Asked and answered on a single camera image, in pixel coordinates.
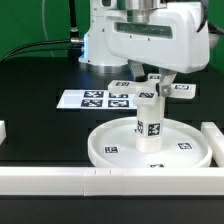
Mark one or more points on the white marker sheet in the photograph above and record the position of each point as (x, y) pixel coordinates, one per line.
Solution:
(96, 100)

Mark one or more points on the white left fence bar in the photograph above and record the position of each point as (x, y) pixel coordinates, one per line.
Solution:
(2, 131)

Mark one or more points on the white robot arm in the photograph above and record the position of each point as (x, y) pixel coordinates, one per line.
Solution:
(138, 11)

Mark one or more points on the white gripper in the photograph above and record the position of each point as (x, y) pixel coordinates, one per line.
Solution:
(172, 40)

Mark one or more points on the white right fence bar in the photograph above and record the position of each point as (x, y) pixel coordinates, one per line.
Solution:
(215, 140)

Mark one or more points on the white round table top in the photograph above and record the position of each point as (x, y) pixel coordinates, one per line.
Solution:
(113, 144)

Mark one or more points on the white fence bar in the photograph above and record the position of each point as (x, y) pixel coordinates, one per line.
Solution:
(110, 181)
(215, 140)
(2, 131)

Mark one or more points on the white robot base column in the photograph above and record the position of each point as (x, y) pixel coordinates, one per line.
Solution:
(96, 56)

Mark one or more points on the white cross-shaped table base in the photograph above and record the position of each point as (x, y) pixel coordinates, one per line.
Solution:
(143, 91)

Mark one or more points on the white front fence bar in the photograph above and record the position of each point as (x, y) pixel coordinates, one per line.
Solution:
(110, 181)

